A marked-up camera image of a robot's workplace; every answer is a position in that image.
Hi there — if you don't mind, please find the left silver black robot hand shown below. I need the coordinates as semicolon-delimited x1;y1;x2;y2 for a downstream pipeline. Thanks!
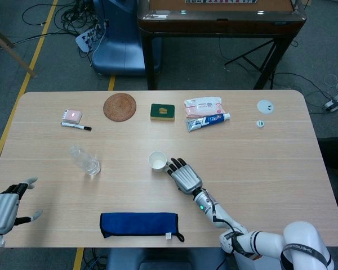
0;176;43;234

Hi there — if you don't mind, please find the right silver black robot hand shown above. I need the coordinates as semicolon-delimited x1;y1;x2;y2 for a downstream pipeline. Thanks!
165;157;203;196

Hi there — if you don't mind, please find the white paper cup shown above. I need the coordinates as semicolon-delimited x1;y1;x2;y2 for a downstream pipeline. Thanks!
148;151;167;172

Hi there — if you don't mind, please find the clear plastic bottle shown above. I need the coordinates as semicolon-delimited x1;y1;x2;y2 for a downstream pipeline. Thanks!
69;145;102;177

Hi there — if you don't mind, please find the blue white toothpaste tube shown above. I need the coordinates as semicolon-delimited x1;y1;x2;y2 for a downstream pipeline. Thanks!
186;112;231;133

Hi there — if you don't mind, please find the blue microfiber cloth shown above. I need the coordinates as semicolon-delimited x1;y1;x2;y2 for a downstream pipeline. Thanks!
99;211;185;242

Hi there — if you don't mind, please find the green yellow sponge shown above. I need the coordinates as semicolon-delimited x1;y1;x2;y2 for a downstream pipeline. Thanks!
150;103;176;123

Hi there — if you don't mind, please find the pink wet wipes pack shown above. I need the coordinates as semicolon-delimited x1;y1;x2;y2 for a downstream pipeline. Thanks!
184;97;224;119

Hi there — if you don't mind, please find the dark blue padded seat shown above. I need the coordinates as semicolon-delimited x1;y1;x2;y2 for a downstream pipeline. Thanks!
105;247;225;270

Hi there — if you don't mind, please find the round woven rattan coaster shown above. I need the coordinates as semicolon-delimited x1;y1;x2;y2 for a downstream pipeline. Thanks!
103;93;137;122

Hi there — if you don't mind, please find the black white marker pen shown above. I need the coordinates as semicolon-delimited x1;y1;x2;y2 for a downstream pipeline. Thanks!
60;121;92;132

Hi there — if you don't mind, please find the pink eraser block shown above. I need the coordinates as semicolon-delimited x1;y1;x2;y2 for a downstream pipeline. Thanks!
61;109;83;124

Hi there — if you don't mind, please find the blue plastic machine base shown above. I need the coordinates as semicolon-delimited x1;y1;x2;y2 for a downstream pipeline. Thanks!
91;0;162;77

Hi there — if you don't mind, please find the black box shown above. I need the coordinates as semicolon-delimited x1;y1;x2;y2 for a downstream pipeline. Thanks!
317;136;338;169

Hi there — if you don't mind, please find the dark brown mahjong table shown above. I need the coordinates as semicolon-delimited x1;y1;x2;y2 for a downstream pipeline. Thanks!
136;0;305;91

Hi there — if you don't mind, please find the grey floor power strip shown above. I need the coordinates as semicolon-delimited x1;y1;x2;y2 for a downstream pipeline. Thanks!
322;94;338;113

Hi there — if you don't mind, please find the white power strip with plugs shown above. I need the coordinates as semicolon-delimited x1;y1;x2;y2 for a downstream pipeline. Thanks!
74;26;106;53

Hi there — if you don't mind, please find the white faced mahjong tile row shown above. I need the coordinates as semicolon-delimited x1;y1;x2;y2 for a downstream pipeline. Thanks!
185;0;257;5

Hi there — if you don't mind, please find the black floor cable tangle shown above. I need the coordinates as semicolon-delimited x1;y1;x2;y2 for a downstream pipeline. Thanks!
21;0;102;39

